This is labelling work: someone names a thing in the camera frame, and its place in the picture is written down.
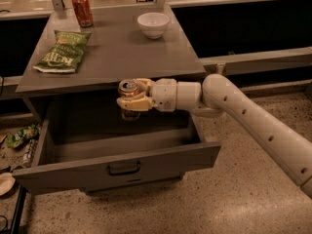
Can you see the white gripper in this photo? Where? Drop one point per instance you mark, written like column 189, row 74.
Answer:
column 164, row 94

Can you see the orange brown patterned can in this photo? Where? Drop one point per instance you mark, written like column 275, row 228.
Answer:
column 128, row 88

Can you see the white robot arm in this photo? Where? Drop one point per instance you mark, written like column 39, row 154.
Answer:
column 213, row 97

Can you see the grey drawer cabinet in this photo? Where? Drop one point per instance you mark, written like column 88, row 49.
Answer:
column 117, row 50

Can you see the open grey top drawer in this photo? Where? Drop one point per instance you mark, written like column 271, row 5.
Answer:
column 75, row 155

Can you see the red soda can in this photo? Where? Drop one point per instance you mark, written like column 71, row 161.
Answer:
column 83, row 12

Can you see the white bowl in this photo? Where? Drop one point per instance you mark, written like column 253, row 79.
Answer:
column 153, row 25

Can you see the green chip bag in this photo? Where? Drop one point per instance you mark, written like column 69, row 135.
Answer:
column 66, row 54

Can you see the green snack bag on floor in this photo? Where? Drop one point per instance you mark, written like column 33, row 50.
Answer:
column 21, row 136

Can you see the white patterned packet on floor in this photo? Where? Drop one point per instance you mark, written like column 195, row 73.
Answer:
column 29, row 152

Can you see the black metal stand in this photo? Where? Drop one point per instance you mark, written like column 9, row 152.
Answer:
column 12, row 226

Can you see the white plate on floor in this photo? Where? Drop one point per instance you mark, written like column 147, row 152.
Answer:
column 7, row 182

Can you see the black drawer handle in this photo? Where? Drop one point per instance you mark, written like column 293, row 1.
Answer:
column 123, row 169

